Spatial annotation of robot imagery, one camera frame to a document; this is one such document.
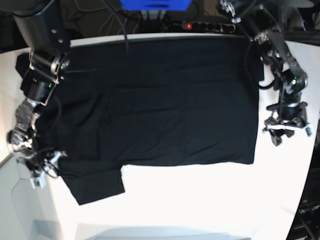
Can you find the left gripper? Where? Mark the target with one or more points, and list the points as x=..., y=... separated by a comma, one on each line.
x=285, y=119

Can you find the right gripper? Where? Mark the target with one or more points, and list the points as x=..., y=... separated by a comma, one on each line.
x=43, y=161

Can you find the black T-shirt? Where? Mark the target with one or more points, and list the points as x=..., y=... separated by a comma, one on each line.
x=162, y=103

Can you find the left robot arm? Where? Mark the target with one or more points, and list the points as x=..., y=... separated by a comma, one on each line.
x=264, y=31

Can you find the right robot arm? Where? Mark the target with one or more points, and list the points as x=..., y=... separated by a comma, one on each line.
x=41, y=25

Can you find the black equipment rack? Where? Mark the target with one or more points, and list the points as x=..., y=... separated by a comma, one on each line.
x=306, y=223

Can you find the black power strip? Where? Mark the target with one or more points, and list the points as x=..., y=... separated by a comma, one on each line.
x=199, y=27

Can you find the blue plastic bin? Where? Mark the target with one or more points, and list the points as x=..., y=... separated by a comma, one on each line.
x=157, y=5

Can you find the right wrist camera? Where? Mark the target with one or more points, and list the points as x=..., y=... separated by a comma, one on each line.
x=38, y=182

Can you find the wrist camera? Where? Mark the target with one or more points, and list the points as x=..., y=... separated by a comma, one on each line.
x=38, y=182
x=308, y=130

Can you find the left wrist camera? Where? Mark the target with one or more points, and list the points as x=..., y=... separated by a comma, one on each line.
x=308, y=130

